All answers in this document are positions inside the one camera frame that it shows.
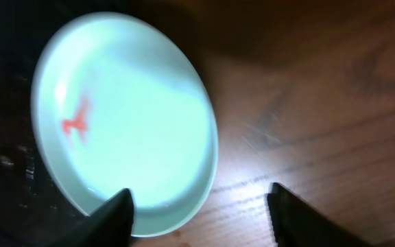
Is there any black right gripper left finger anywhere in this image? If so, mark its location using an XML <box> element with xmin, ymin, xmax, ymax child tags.
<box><xmin>50</xmin><ymin>189</ymin><xmax>134</xmax><ymax>247</ymax></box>

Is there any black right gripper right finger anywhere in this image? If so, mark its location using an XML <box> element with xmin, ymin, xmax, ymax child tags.
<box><xmin>266</xmin><ymin>183</ymin><xmax>370</xmax><ymax>247</ymax></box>

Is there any light green plate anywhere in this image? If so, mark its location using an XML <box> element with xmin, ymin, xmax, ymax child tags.
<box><xmin>30</xmin><ymin>12</ymin><xmax>218</xmax><ymax>237</ymax></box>

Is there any black round tray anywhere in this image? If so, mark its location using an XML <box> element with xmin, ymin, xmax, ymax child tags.
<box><xmin>0</xmin><ymin>0</ymin><xmax>95</xmax><ymax>246</ymax></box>

